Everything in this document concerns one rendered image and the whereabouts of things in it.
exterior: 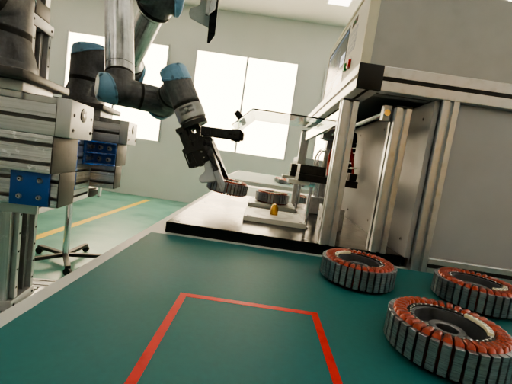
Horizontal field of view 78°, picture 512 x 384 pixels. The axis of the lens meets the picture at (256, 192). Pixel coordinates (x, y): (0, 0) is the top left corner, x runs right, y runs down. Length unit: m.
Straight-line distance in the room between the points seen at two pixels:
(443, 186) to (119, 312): 0.58
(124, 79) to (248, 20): 5.16
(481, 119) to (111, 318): 0.67
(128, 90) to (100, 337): 0.71
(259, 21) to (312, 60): 1.09
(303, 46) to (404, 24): 5.11
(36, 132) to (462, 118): 0.90
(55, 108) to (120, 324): 0.64
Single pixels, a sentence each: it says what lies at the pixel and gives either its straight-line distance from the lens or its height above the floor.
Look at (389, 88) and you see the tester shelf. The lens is 0.65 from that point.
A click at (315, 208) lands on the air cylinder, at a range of 1.04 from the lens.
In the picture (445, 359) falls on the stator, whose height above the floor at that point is 0.77.
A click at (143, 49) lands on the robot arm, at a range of 1.35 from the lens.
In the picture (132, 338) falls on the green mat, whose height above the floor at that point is 0.75.
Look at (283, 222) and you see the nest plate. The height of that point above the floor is 0.78.
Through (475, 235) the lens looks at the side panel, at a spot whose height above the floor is 0.83.
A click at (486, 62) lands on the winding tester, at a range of 0.87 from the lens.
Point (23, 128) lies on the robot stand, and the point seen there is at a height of 0.91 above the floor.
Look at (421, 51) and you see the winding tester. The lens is 0.82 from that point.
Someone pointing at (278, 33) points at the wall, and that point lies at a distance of 5.94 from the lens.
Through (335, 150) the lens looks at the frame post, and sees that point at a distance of 0.62.
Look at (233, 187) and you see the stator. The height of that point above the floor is 0.84.
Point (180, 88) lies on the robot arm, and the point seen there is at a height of 1.07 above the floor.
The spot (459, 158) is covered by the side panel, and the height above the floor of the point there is 0.97.
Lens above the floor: 0.91
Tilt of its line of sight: 6 degrees down
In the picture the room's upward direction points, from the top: 8 degrees clockwise
